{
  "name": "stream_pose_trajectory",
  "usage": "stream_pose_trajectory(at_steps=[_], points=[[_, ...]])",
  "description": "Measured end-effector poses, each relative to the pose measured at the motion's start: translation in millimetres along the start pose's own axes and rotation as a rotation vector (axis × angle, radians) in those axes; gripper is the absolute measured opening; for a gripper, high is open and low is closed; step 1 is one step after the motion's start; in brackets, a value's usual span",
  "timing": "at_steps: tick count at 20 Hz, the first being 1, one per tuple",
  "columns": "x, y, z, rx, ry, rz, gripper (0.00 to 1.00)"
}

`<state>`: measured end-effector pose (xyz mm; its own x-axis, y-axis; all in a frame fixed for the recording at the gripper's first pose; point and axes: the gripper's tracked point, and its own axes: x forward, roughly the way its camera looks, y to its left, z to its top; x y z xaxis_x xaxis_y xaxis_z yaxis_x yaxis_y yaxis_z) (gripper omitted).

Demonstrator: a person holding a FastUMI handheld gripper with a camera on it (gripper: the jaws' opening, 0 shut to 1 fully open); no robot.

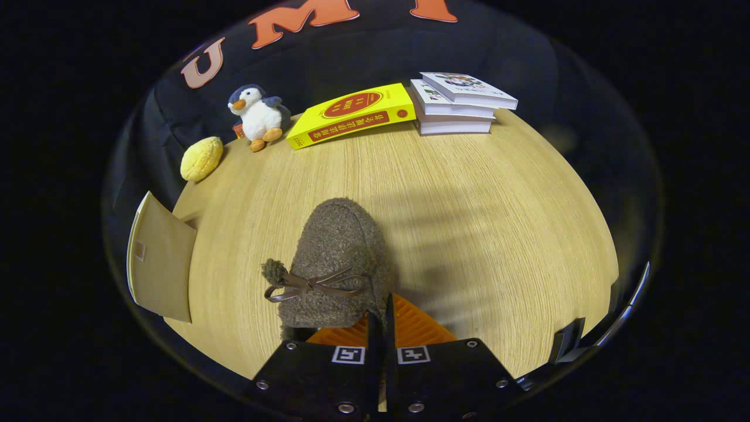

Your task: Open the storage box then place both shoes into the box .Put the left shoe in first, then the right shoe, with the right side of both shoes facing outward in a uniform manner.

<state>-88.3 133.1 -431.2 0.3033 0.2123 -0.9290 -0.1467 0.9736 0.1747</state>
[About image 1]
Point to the yellow bun toy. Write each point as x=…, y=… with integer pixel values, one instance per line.
x=201, y=159

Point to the brown fuzzy shoe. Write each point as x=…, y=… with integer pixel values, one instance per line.
x=340, y=246

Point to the beige fabric storage box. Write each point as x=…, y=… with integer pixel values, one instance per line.
x=161, y=258

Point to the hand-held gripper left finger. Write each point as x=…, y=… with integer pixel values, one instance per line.
x=322, y=375

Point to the black backdrop cloth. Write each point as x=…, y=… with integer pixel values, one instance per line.
x=375, y=53

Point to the white paperback book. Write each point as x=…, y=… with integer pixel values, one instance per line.
x=433, y=104
x=454, y=126

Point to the plush penguin toy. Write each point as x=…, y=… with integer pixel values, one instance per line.
x=261, y=117

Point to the white book with illustrated cover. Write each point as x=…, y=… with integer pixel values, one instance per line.
x=469, y=88

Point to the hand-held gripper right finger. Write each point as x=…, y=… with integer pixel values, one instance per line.
x=451, y=375

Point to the yellow book with red circle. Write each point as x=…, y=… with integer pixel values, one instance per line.
x=351, y=114

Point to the dark object with silver rim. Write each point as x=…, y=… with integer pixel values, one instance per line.
x=567, y=340

